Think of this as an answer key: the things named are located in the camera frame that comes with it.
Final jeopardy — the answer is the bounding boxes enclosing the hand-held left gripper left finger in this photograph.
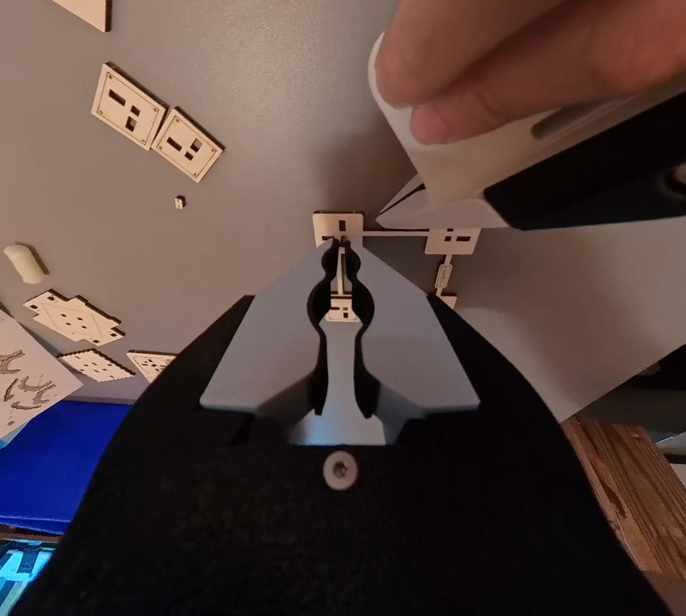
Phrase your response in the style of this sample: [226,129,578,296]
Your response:
[199,241,342,419]

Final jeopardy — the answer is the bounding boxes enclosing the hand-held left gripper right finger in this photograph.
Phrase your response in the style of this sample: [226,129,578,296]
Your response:
[343,242,481,419]

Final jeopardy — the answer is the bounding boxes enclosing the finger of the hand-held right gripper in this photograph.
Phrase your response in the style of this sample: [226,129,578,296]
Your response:
[375,194,511,231]
[382,173,427,216]

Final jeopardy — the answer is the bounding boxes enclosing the wooden frame with four squares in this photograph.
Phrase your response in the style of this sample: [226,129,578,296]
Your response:
[312,210,481,323]

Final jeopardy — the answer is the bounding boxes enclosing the small engraved wooden square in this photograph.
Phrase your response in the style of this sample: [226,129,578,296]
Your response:
[151,107,225,184]
[91,63,168,151]

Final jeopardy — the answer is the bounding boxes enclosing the person's right hand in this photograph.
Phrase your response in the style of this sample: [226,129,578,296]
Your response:
[375,0,686,145]

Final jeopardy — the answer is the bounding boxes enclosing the toothed wooden square panel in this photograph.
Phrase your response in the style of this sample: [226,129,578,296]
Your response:
[126,351,179,384]
[57,348,136,384]

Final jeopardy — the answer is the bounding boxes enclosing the cross-shaped wooden panel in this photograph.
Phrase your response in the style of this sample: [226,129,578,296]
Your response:
[23,289,126,347]

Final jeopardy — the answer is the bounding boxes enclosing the white assembly instruction sheet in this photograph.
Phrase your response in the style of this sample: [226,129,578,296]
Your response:
[0,308,85,440]

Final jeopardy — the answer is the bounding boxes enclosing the blue plastic bin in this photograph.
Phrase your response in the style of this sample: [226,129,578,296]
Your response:
[0,398,136,537]

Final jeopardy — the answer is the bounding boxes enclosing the pale wax cylinder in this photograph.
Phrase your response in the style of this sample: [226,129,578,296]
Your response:
[3,244,49,285]

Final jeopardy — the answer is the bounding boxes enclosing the pine wood planks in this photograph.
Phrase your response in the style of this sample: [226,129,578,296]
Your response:
[559,415,686,580]

